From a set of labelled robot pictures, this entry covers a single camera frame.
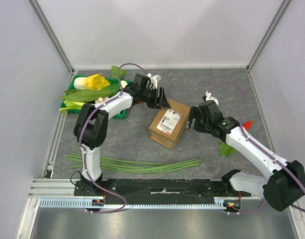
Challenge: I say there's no purple cable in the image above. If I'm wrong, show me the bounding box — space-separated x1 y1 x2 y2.
77 63 153 214
206 82 305 215

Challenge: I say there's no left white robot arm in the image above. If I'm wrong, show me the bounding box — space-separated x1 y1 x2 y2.
74 74 171 196

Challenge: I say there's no green lettuce leaf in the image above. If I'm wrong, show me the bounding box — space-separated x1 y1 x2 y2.
219 142 237 156

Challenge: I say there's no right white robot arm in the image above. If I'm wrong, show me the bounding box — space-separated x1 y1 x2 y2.
187 100 305 212

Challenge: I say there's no brown cardboard express box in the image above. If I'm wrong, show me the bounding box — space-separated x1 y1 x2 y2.
149 99 191 149

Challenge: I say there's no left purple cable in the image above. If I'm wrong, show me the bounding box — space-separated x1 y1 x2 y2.
77 63 153 214

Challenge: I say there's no green leaf behind tray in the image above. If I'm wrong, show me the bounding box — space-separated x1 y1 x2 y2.
111 66 127 80

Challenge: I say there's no green plastic tray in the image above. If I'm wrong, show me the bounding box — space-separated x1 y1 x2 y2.
62 74 133 120

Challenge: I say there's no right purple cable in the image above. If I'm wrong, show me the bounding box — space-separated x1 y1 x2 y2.
206 82 305 215

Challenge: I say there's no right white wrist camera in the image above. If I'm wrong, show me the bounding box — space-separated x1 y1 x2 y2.
203 91 219 106

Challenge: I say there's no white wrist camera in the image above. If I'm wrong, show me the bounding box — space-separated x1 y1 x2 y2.
203 91 219 106
146 73 162 89

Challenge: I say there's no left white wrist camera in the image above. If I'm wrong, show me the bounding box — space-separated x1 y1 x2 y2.
146 73 162 89

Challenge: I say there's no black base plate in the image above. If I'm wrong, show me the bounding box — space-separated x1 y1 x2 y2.
74 178 252 200

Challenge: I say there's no white eggplant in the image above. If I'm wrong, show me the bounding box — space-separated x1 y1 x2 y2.
120 80 128 88

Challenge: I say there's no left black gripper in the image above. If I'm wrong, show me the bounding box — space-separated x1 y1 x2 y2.
140 87 170 110

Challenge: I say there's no green bok choy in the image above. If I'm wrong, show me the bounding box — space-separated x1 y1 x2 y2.
59 100 85 115

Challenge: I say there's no green leafy vegetable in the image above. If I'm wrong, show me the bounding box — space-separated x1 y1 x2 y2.
61 84 120 102

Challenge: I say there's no white mushroom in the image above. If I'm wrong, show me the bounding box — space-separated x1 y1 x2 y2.
95 97 109 104

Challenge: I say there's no green long beans bunch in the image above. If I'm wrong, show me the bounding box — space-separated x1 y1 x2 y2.
67 145 203 174

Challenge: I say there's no white slotted cable duct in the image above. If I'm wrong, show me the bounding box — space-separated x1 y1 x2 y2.
39 198 236 210

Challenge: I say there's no yellow napa cabbage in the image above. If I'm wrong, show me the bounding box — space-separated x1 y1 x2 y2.
73 73 110 90

